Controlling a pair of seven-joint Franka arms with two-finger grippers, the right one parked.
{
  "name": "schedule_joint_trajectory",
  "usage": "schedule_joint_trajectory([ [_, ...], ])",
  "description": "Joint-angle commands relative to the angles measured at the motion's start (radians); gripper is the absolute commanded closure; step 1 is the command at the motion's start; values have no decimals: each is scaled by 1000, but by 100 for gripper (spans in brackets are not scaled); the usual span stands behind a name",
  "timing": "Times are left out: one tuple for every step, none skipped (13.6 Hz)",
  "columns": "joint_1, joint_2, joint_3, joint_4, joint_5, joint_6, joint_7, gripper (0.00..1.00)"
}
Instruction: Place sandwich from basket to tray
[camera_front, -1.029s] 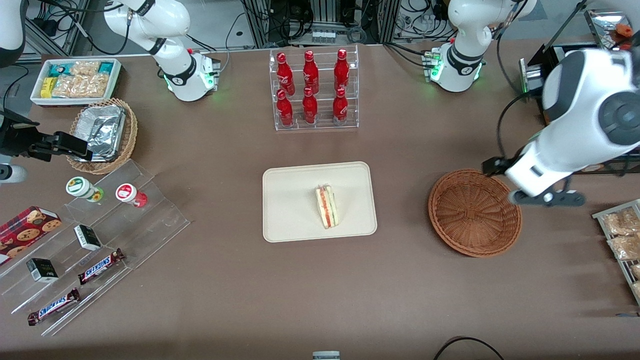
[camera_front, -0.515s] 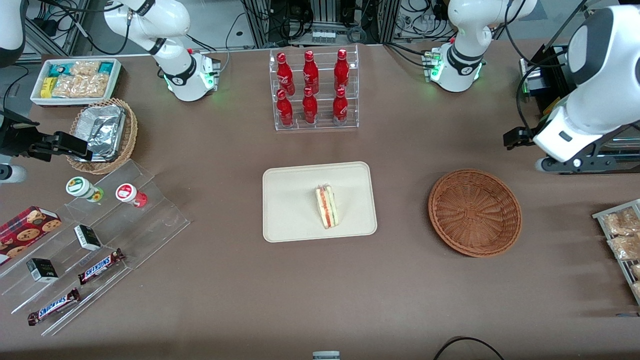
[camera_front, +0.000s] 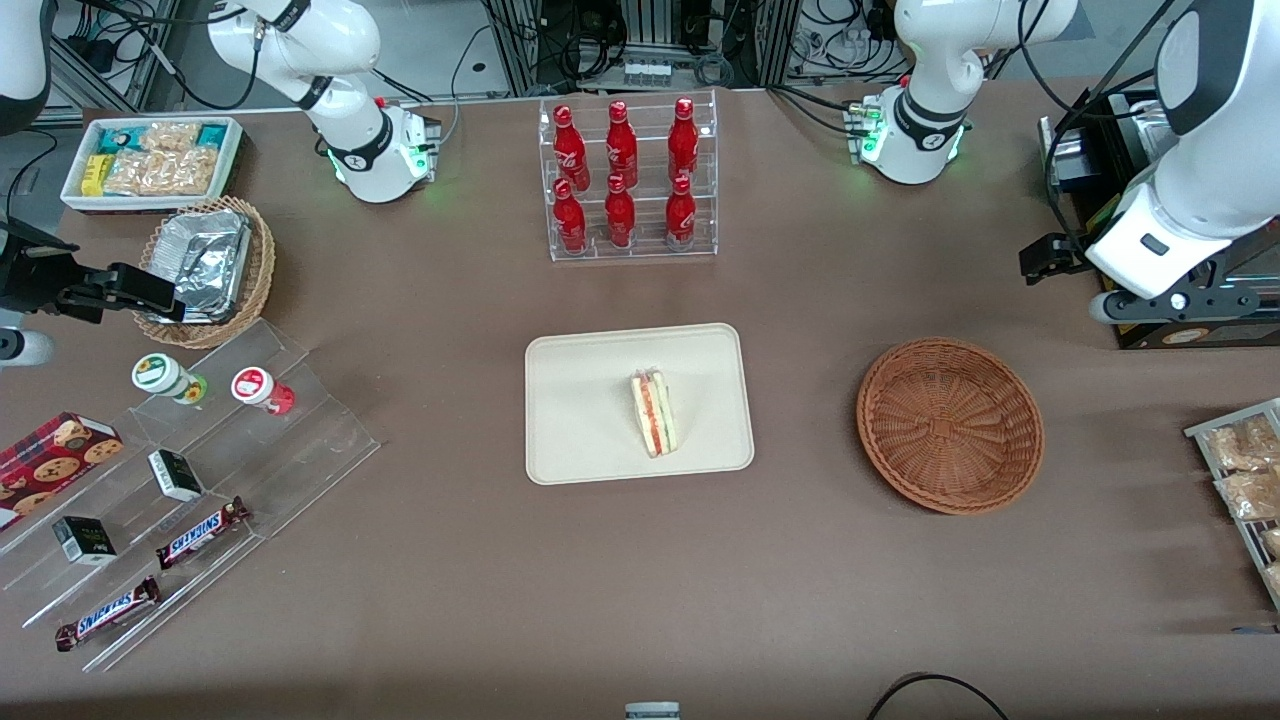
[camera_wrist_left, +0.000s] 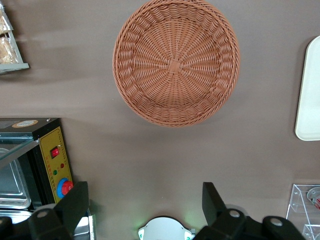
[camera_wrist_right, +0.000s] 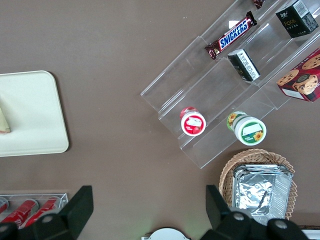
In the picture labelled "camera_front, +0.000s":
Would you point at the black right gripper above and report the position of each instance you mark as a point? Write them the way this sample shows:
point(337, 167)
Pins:
point(28, 275)

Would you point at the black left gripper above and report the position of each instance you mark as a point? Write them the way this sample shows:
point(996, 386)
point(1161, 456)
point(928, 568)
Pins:
point(1046, 257)

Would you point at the triangle sandwich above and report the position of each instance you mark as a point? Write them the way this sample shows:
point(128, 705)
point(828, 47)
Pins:
point(655, 415)

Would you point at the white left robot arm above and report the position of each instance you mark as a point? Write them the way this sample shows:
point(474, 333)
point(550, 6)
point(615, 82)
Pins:
point(925, 110)

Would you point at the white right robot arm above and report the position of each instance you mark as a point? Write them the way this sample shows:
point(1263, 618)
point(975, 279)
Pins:
point(370, 150)

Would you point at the oval tan wicker basket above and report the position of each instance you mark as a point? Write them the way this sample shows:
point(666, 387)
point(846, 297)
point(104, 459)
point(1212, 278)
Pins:
point(262, 270)

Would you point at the round brown wicker basket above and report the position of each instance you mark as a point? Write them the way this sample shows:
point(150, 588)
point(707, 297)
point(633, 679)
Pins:
point(950, 430)

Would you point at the grey tray of crackers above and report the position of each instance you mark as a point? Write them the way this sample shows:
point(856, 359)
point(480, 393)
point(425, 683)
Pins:
point(1200, 432)

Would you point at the cream rectangular tray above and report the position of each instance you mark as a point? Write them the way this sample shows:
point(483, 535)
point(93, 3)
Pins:
point(580, 410)

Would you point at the silver foil container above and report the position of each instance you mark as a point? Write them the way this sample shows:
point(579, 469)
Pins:
point(205, 260)

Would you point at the green lid white cup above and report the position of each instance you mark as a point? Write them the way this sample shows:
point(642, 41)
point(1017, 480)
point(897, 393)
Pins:
point(160, 373)

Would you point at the clear bag of crackers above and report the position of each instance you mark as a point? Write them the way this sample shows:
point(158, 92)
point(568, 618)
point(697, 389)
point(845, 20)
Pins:
point(165, 172)
point(172, 137)

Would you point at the yellow snack packet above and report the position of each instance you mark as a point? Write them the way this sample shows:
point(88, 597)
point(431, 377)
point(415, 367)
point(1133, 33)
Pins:
point(95, 175)

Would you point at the red lid white cup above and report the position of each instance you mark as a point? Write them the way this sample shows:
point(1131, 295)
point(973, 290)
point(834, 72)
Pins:
point(255, 385)

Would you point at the teal snack packet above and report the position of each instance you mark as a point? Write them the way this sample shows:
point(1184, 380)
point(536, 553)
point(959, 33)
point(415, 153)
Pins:
point(122, 140)

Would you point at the white plastic snack bin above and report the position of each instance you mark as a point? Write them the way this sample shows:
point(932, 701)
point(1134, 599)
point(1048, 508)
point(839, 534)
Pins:
point(232, 165)

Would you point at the small black carton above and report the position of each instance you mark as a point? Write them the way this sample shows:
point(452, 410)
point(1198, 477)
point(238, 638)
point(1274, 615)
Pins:
point(85, 540)
point(175, 475)

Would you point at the red tartan cookie box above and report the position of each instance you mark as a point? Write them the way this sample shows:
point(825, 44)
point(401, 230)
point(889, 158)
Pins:
point(50, 460)

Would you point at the clear acrylic stepped display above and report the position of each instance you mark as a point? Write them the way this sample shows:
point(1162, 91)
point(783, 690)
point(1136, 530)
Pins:
point(300, 440)

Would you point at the snickers chocolate bar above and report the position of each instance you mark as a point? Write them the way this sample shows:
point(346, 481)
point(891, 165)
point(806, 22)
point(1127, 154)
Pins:
point(200, 533)
point(105, 613)

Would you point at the clear bag of biscuits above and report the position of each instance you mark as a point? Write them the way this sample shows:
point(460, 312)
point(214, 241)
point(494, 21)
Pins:
point(1250, 495)
point(1272, 542)
point(1240, 445)

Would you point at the red cola bottle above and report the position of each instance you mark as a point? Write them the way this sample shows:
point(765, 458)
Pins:
point(570, 220)
point(621, 145)
point(620, 215)
point(683, 145)
point(570, 150)
point(680, 215)

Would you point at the clear acrylic bottle rack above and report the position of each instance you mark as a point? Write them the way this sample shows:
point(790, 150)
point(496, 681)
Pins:
point(645, 250)

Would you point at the white power strip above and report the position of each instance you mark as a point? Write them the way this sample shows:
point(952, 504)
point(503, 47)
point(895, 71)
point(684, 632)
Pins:
point(647, 73)

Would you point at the small grey device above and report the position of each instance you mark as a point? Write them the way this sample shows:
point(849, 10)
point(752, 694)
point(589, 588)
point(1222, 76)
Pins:
point(652, 712)

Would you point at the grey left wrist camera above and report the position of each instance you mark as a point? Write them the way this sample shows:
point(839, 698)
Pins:
point(1108, 308)

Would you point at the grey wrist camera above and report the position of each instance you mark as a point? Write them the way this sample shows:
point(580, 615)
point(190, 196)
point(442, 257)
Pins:
point(1108, 308)
point(25, 348)

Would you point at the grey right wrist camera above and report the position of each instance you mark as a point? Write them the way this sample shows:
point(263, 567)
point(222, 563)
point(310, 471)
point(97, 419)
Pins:
point(25, 348)

